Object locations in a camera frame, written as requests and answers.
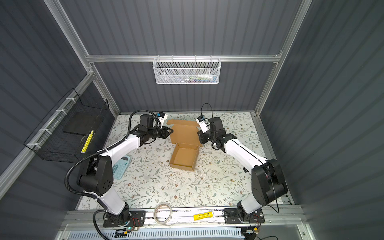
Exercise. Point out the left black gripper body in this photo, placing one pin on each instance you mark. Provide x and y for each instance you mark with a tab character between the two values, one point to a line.
162	132

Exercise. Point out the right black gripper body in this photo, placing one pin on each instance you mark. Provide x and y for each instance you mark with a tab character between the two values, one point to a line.
205	137

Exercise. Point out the brown cardboard box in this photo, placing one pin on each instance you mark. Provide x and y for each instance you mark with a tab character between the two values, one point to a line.
185	137

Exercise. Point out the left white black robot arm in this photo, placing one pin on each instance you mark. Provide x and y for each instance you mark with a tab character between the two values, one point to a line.
96	175

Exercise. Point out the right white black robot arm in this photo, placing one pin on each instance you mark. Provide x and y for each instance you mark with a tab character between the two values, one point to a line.
268	182

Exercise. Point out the teal calculator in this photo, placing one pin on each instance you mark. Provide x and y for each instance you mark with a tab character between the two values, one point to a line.
120	167

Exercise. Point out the markers in white basket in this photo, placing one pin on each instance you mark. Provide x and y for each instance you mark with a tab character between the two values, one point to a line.
200	79

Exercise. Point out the yellow striped marker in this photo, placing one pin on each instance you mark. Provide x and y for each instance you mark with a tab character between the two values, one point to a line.
87	142

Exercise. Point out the black flat pad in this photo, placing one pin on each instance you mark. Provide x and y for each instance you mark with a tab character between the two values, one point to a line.
82	123

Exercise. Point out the yellow label tag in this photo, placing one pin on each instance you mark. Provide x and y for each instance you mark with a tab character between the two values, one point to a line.
201	216

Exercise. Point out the clear tape roll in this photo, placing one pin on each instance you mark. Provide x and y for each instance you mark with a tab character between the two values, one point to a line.
163	213

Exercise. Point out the white vented strip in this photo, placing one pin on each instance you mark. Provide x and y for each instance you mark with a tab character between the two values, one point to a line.
223	233

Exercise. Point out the white wire mesh basket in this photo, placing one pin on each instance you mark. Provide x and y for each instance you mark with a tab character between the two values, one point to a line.
169	72

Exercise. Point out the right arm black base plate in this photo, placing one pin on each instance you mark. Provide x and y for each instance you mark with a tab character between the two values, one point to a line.
232	216

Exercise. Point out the black wire basket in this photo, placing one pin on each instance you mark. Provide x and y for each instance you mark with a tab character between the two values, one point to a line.
50	143

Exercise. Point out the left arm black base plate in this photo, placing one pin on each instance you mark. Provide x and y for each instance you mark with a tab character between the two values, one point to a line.
136	218

